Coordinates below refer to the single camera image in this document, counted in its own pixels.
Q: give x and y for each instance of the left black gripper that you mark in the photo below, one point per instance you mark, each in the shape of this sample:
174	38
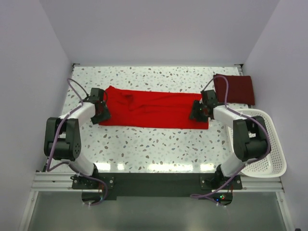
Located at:
106	115

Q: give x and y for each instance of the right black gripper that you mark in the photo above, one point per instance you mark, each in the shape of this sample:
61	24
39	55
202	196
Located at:
194	113

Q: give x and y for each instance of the bright red t shirt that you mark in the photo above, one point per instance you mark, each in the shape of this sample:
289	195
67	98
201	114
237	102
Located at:
151	109

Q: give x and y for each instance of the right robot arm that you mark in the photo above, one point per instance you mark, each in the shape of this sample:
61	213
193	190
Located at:
251	141

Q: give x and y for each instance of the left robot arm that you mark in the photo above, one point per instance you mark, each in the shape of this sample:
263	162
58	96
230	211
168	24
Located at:
62	142

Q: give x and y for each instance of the folded dark red t shirt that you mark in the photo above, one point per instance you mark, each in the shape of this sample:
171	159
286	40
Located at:
240	89

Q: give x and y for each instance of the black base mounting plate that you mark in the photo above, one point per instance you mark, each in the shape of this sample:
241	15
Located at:
110	186

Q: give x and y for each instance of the white perforated plastic basket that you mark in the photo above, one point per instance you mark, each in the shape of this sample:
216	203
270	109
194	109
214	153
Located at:
274	164

